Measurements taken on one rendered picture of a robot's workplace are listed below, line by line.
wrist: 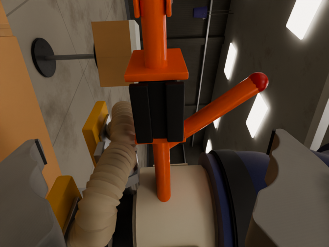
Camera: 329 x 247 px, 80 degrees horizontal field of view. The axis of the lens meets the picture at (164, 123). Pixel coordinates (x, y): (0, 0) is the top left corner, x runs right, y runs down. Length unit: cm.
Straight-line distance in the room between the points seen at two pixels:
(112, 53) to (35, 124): 161
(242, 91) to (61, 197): 24
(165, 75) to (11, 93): 38
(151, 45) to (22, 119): 39
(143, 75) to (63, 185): 16
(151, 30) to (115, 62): 191
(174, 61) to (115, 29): 189
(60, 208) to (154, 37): 20
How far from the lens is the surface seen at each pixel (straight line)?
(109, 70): 211
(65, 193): 26
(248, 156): 39
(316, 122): 302
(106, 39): 210
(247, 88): 25
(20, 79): 54
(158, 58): 19
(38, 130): 57
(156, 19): 18
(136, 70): 19
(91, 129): 34
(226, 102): 25
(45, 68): 250
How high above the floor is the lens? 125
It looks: level
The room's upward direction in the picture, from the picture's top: 88 degrees clockwise
